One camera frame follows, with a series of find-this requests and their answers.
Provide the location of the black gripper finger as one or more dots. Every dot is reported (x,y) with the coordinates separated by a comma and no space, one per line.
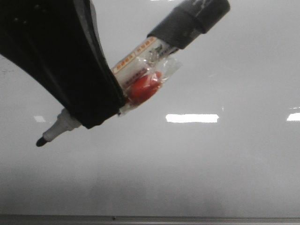
(56,42)

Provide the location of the white black-tipped marker pen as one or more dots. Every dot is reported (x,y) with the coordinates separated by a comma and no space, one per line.
(142,71)

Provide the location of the white whiteboard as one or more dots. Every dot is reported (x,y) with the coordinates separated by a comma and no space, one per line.
(221,138)

